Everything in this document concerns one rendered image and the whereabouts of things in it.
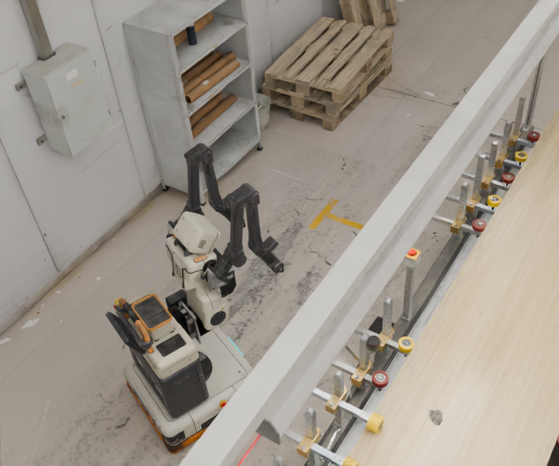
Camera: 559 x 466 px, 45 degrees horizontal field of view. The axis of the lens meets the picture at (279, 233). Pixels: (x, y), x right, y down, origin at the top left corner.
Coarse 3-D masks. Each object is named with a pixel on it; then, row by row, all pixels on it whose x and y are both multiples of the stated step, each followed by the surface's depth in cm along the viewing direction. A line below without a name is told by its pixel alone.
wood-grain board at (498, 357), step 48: (528, 192) 418; (480, 240) 391; (528, 240) 389; (480, 288) 365; (528, 288) 363; (432, 336) 345; (480, 336) 343; (528, 336) 341; (432, 384) 325; (480, 384) 323; (528, 384) 321; (384, 432) 308; (432, 432) 307; (480, 432) 305; (528, 432) 303
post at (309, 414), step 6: (306, 414) 289; (312, 414) 288; (306, 420) 293; (312, 420) 291; (306, 426) 297; (312, 426) 294; (306, 432) 300; (312, 432) 297; (312, 438) 301; (312, 456) 312; (318, 456) 316; (312, 462) 317
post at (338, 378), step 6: (336, 372) 307; (336, 378) 307; (342, 378) 308; (336, 384) 310; (342, 384) 310; (336, 390) 314; (342, 390) 314; (336, 414) 328; (342, 414) 328; (336, 420) 332; (342, 420) 331
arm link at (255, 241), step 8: (256, 192) 326; (256, 200) 327; (248, 208) 334; (256, 208) 335; (248, 216) 338; (256, 216) 339; (248, 224) 343; (256, 224) 342; (256, 232) 345; (256, 240) 348; (256, 248) 351
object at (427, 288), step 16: (512, 160) 474; (496, 176) 462; (480, 192) 451; (448, 240) 422; (464, 240) 424; (448, 256) 412; (432, 272) 403; (432, 288) 394; (416, 304) 386; (400, 320) 379; (416, 320) 384; (400, 336) 371; (384, 352) 362; (384, 368) 359; (368, 384) 348; (352, 400) 344; (352, 416) 338; (336, 448) 331; (320, 464) 321
